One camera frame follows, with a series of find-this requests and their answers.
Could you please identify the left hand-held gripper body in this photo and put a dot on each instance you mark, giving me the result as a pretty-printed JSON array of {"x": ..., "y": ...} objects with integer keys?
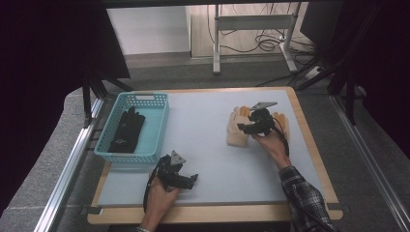
[{"x": 169, "y": 172}]

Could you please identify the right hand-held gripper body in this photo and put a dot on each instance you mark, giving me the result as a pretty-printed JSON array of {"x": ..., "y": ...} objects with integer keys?
[{"x": 262, "y": 121}]

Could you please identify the beige knit glove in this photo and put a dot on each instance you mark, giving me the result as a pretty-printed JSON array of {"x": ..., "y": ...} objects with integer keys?
[{"x": 237, "y": 132}]

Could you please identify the turquoise plastic basket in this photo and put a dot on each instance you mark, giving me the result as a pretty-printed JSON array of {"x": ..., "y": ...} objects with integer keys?
[{"x": 151, "y": 135}]

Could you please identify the black glove with cuff logo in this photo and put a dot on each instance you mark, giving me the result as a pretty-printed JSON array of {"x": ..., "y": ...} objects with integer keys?
[{"x": 127, "y": 133}]

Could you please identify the person's right hand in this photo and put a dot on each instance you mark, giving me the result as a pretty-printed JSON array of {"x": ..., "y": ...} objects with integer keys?
[{"x": 274, "y": 146}]

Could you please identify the person's left hand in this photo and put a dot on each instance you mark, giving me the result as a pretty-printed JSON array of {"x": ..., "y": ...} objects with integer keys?
[{"x": 161, "y": 201}]

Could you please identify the grey foam mat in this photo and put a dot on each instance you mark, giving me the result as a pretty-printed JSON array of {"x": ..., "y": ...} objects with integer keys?
[{"x": 209, "y": 151}]

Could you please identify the white power strip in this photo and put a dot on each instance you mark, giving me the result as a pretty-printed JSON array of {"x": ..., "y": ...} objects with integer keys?
[{"x": 312, "y": 72}]

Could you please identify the black tripod stand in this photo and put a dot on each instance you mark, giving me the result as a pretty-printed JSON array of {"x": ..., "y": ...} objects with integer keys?
[{"x": 96, "y": 87}]

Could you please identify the black tape strip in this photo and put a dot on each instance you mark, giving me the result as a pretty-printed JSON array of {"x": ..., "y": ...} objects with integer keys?
[{"x": 335, "y": 206}]

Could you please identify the dark curtain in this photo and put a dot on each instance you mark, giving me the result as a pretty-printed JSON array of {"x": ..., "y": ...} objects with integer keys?
[
  {"x": 380, "y": 64},
  {"x": 48, "y": 64}
]

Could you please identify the white panel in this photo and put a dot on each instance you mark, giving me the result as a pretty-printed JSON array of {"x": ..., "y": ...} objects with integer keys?
[{"x": 148, "y": 30}]

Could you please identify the white metal stand frame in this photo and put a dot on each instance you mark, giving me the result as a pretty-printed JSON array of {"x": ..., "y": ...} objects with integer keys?
[{"x": 254, "y": 22}]

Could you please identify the aluminium rail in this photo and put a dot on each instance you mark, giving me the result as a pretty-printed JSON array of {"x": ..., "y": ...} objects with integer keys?
[
  {"x": 69, "y": 170},
  {"x": 370, "y": 161}
]

